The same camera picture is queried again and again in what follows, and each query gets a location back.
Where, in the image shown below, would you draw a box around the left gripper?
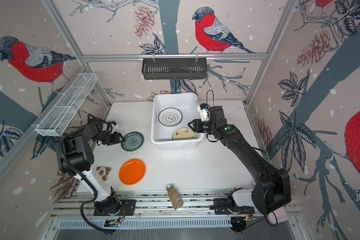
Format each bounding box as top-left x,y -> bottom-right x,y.
92,132 -> 125,145

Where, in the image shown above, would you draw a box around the beige plate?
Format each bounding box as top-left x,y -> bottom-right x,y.
172,128 -> 195,141

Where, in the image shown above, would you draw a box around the white plate green rim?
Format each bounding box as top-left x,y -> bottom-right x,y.
158,108 -> 183,127

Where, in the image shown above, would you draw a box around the teal patterned plate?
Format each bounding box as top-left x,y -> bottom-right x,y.
121,132 -> 144,152

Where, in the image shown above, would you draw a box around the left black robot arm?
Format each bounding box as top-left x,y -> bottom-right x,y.
55,114 -> 125,235

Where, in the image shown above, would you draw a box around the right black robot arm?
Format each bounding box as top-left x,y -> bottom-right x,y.
188,103 -> 291,215

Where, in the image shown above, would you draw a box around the brown white dog coaster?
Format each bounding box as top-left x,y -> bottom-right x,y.
96,166 -> 111,181

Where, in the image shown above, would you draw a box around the orange plate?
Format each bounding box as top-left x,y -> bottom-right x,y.
119,159 -> 146,185

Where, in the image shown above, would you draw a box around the glass spice jar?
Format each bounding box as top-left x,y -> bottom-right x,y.
166,184 -> 184,211

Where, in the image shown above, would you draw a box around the small circuit board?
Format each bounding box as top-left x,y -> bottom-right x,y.
104,219 -> 122,228

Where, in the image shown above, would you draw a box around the pink flat case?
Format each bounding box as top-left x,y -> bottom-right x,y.
251,179 -> 289,224

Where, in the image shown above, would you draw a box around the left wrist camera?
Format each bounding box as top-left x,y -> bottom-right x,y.
107,121 -> 118,133

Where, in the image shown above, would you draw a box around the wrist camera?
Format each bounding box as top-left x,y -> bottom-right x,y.
197,103 -> 210,122
107,121 -> 118,133

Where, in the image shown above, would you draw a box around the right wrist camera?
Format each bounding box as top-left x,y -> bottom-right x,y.
197,103 -> 210,122

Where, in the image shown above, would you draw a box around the black hanging wall basket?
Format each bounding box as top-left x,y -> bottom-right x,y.
142,58 -> 208,80

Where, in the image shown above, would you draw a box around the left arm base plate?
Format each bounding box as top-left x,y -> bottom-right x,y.
94,199 -> 136,217

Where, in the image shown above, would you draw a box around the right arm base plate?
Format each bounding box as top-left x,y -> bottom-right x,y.
210,198 -> 255,215

